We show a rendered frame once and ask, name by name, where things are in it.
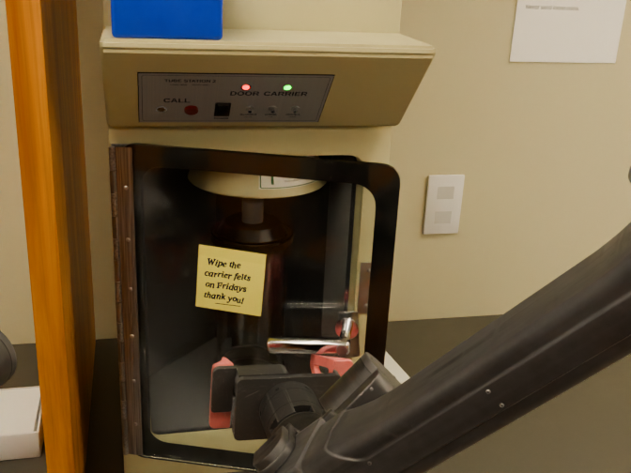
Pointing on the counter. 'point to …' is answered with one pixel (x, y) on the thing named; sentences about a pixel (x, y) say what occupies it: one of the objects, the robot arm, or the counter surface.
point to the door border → (123, 179)
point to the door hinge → (118, 287)
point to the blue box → (167, 19)
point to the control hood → (360, 95)
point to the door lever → (333, 345)
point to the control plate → (178, 84)
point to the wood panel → (55, 219)
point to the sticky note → (230, 280)
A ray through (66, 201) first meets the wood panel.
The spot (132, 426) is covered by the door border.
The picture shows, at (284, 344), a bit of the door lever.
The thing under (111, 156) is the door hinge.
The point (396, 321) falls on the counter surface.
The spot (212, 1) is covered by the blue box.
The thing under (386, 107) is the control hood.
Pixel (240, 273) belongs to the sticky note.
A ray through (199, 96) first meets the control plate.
